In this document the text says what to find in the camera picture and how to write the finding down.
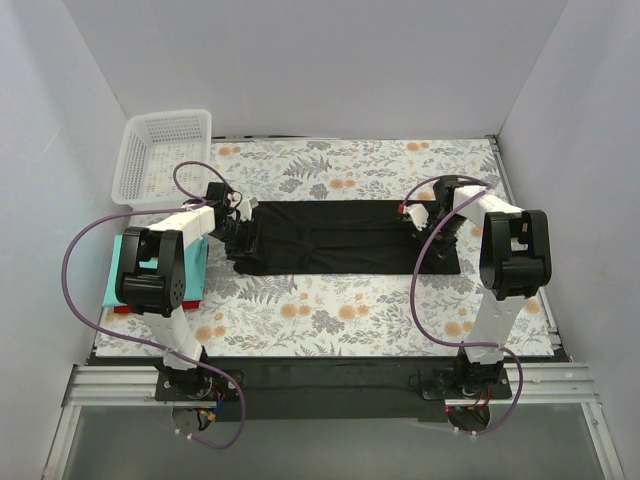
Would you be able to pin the floral table mat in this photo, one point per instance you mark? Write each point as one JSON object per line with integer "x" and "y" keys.
{"x": 345, "y": 315}

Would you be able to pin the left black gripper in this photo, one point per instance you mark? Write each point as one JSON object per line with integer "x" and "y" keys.
{"x": 239, "y": 236}

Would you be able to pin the folded red t shirt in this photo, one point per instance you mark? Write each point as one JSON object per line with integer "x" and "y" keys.
{"x": 187, "y": 305}

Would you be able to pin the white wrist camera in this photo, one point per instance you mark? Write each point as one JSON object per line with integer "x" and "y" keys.
{"x": 244, "y": 209}
{"x": 415, "y": 213}

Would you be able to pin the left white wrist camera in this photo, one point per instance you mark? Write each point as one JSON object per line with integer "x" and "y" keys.
{"x": 244, "y": 209}

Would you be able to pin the folded teal t shirt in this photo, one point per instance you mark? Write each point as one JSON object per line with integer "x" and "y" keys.
{"x": 195, "y": 272}

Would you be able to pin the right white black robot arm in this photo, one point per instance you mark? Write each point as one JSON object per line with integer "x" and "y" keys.
{"x": 514, "y": 263}

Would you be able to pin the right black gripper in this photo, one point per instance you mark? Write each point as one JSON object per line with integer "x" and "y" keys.
{"x": 437, "y": 240}

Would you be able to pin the black t shirt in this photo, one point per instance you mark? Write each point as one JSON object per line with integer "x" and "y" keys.
{"x": 327, "y": 237}

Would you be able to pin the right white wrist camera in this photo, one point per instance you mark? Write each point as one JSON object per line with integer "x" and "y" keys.
{"x": 415, "y": 213}

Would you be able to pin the aluminium front rail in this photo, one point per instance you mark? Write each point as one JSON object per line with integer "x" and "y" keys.
{"x": 544, "y": 383}

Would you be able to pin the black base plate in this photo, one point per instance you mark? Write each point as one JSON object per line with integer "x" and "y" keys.
{"x": 302, "y": 388}

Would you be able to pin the white plastic basket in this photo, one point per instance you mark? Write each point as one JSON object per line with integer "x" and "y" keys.
{"x": 152, "y": 146}

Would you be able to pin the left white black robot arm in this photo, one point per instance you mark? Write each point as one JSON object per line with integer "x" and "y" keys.
{"x": 151, "y": 276}

